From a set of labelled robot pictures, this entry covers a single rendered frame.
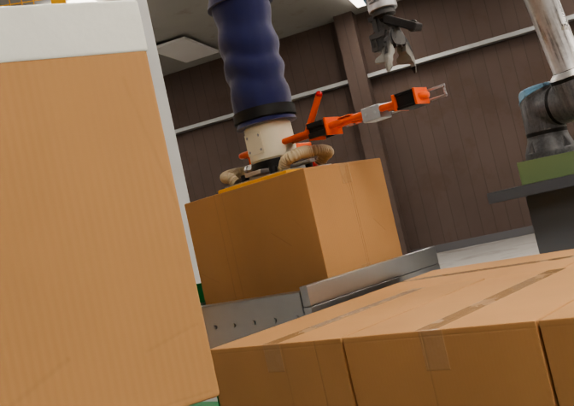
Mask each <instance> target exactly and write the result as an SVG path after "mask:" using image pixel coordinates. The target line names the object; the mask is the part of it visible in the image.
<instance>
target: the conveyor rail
mask: <svg viewBox="0 0 574 406"><path fill-rule="evenodd" d="M201 307H202V315H203V319H204V323H205V327H206V331H207V335H208V342H209V347H210V349H213V348H215V347H218V346H221V345H223V344H227V343H230V342H232V341H235V340H237V339H240V338H244V337H247V336H249V335H251V334H254V333H257V332H261V331H263V330H266V329H268V328H271V327H275V326H277V325H280V324H283V323H285V322H288V321H292V320H294V319H297V318H300V317H303V316H305V312H304V307H303V303H302V296H301V293H300V291H291V292H286V293H279V294H274V295H268V296H263V297H252V298H246V299H241V300H235V301H230V302H223V303H213V304H207V305H202V306H201Z"/></svg>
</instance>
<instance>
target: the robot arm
mask: <svg viewBox="0 0 574 406"><path fill-rule="evenodd" d="M363 1H364V3H365V4H366V6H367V8H368V12H369V15H372V16H371V17H369V18H367V19H368V22H370V23H372V28H373V31H374V32H373V34H372V35H371V36H369V39H370V43H371V47H372V52H375V53H381V55H380V56H379V57H377V58H376V60H375V63H376V64H382V63H385V67H386V70H387V73H389V72H390V70H391V69H392V67H393V64H392V62H393V55H394V53H395V49H396V48H397V52H398V54H399V56H398V58H397V59H396V62H397V63H398V64H399V65H404V64H410V66H411V69H412V70H413V72H414V73H416V63H415V59H414V56H413V50H412V48H411V45H410V44H409V42H408V40H407V38H406V37H405V35H404V33H403V31H402V30H401V29H400V27H402V28H406V29H407V30H408V31H410V32H416V31H419V32H420V31H421V29H422V26H423V24H422V23H419V22H418V21H416V20H406V19H402V18H399V17H395V16H392V15H395V9H396V8H397V2H396V0H363ZM524 3H525V5H526V8H527V9H528V12H529V14H530V18H531V20H532V23H533V25H534V28H535V29H536V33H537V36H538V38H539V40H540V42H541V45H542V48H543V51H544V53H545V56H546V58H547V60H548V64H549V66H550V68H551V70H552V73H553V77H552V79H551V80H550V81H548V82H544V83H542V84H537V85H533V86H531V87H528V88H526V89H524V90H522V91H521V92H520V93H519V94H518V100H519V107H520V110H521V115H522V118H523V123H524V129H525V133H526V138H527V147H526V152H525V159H526V161H529V160H533V159H537V158H542V157H545V156H553V155H558V154H561V153H566V152H570V151H574V140H573V139H572V137H571V135H570V134H569V133H568V129H567V125H566V124H567V123H571V122H573V121H574V36H573V33H572V31H571V28H570V25H569V23H568V20H567V18H566V16H565V12H564V10H563V8H562V5H561V3H560V0H524Z"/></svg>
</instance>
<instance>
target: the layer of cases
mask: <svg viewBox="0 0 574 406"><path fill-rule="evenodd" d="M210 350H211V355H212V359H213V363H214V371H215V374H216V379H217V383H218V387H219V391H220V394H219V400H220V406H574V249H571V250H561V251H555V252H549V253H543V254H537V255H532V256H521V257H515V258H510V259H504V260H499V261H492V262H482V263H477V264H471V265H465V266H459V267H453V268H443V269H437V270H433V271H430V272H428V273H425V274H421V275H419V276H416V277H413V278H411V279H407V280H404V281H402V282H399V283H396V284H393V285H390V286H387V287H384V288H382V289H379V290H377V291H373V292H370V293H367V294H365V295H363V296H360V297H356V298H353V299H350V300H348V301H346V302H343V303H339V304H336V305H334V306H331V307H329V308H326V309H322V310H320V311H317V312H314V313H312V314H309V315H305V316H303V317H300V318H297V319H294V320H292V321H288V322H285V323H283V324H280V325H277V326H275V327H271V328H268V329H266V330H263V331H261V332H257V333H254V334H251V335H249V336H247V337H244V338H240V339H237V340H235V341H232V342H230V343H227V344H223V345H221V346H218V347H215V348H213V349H210Z"/></svg>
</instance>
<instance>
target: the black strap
mask: <svg viewBox="0 0 574 406"><path fill-rule="evenodd" d="M282 113H292V114H295V115H296V106H295V104H294V103H293V102H276V103H267V104H262V105H259V106H255V107H252V108H249V109H245V110H242V111H240V112H238V113H236V114H234V116H233V121H234V126H235V128H237V126H238V125H239V124H241V123H244V122H245V121H250V120H253V119H256V118H260V117H263V116H267V115H275V114H282Z"/></svg>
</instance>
